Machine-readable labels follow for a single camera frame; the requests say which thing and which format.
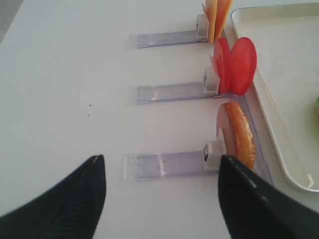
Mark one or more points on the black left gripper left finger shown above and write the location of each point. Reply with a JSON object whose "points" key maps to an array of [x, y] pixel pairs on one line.
{"points": [[69, 210]]}

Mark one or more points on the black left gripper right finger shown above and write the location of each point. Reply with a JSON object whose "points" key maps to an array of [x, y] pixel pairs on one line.
{"points": [[253, 209]]}

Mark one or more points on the toasted bread slice in rack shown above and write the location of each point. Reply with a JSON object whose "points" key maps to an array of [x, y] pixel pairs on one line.
{"points": [[238, 137]]}

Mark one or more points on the white left bread rack pusher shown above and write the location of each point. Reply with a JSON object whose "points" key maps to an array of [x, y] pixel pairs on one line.
{"points": [[212, 153]]}

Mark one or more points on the white tomato rack pusher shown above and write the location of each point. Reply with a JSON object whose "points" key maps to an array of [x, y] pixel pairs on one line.
{"points": [[210, 83]]}

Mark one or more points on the white cheese rack pusher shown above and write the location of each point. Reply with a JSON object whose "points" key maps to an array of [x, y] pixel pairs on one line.
{"points": [[202, 27]]}

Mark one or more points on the rear yellow cheese slice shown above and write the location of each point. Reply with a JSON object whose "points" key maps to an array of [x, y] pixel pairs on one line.
{"points": [[210, 9]]}

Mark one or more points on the cream plastic tray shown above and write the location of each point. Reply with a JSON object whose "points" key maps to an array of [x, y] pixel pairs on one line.
{"points": [[286, 38]]}

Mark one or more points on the clear left bread rack rail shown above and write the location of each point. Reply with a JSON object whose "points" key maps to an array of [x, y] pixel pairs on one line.
{"points": [[178, 164]]}

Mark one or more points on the clear tomato rack rail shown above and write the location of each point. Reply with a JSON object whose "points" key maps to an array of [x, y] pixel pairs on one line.
{"points": [[175, 92]]}

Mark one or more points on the clear cheese rack rail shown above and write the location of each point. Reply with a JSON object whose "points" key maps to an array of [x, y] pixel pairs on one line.
{"points": [[168, 39]]}

